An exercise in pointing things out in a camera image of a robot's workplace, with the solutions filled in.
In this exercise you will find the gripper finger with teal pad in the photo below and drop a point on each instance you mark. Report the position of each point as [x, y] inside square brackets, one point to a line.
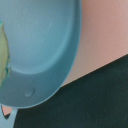
[5, 69]

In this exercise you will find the grey pot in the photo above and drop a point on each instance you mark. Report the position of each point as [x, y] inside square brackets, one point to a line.
[43, 38]

